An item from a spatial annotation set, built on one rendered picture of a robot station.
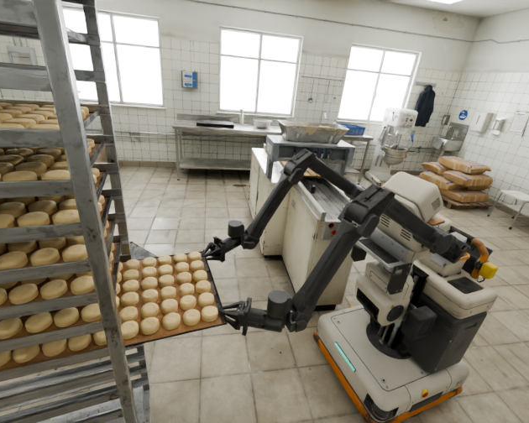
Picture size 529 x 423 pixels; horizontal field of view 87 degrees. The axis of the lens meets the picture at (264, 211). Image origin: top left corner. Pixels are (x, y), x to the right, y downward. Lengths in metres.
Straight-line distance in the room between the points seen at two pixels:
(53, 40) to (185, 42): 4.79
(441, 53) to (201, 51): 4.41
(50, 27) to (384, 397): 1.76
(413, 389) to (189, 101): 4.85
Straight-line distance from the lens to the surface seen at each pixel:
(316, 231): 1.88
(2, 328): 0.91
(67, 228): 0.67
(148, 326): 0.90
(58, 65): 0.56
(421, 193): 1.25
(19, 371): 0.93
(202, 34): 5.32
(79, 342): 0.92
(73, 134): 0.57
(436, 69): 6.80
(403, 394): 1.80
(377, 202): 0.84
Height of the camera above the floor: 1.62
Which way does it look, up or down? 25 degrees down
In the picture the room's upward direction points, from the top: 6 degrees clockwise
